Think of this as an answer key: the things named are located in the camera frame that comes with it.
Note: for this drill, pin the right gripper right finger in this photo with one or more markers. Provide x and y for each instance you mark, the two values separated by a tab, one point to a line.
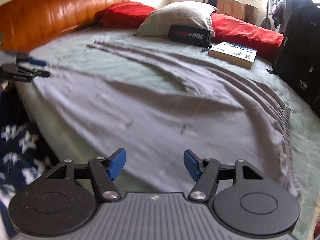
205	174

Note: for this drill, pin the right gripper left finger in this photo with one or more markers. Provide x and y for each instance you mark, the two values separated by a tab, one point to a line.
104	171

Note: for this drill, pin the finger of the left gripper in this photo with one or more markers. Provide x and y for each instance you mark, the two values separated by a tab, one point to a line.
30	60
22	72

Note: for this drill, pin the grey garment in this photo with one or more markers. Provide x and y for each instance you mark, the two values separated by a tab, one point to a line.
221	115

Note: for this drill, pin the clothes drying rack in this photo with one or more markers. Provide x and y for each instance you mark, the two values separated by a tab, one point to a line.
277	15

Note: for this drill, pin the wooden headboard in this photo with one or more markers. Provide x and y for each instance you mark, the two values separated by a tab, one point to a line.
27	24

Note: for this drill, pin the dark blue patterned cloth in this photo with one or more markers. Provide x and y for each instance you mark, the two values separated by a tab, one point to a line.
25	155

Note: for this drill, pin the green bed blanket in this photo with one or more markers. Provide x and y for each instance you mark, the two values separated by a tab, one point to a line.
75	51

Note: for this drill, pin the red quilt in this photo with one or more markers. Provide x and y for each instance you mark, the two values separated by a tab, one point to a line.
130	15

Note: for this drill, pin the blue cover book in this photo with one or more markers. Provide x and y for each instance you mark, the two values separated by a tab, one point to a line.
236	54

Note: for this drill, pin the black pencil pouch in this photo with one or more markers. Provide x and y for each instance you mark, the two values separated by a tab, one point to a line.
191	35

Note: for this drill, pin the black backpack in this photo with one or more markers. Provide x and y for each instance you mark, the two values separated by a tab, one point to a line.
297	60

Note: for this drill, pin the grey green pillow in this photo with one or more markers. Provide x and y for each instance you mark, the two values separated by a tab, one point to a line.
188	13

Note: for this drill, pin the cardboard box by window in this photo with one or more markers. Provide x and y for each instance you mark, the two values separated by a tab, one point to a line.
237	9

